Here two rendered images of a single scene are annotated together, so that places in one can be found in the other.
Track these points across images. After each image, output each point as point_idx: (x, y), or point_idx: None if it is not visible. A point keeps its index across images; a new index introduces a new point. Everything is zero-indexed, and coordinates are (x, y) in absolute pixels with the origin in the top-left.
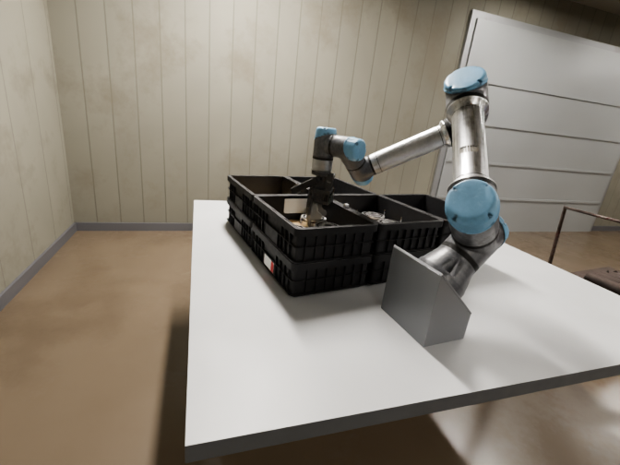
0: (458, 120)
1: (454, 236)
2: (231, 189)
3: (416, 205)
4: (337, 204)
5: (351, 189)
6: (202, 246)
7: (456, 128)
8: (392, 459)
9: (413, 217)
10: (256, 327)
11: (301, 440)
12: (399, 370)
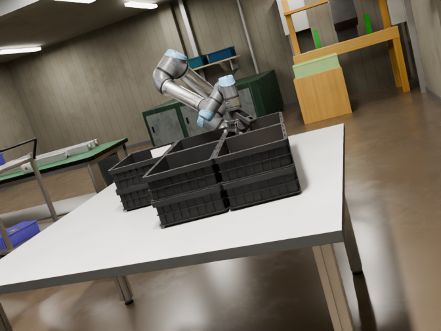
0: (194, 71)
1: (224, 113)
2: (289, 150)
3: (122, 177)
4: (227, 132)
5: (158, 169)
6: (334, 163)
7: (197, 75)
8: (250, 266)
9: (178, 149)
10: (314, 140)
11: (298, 271)
12: None
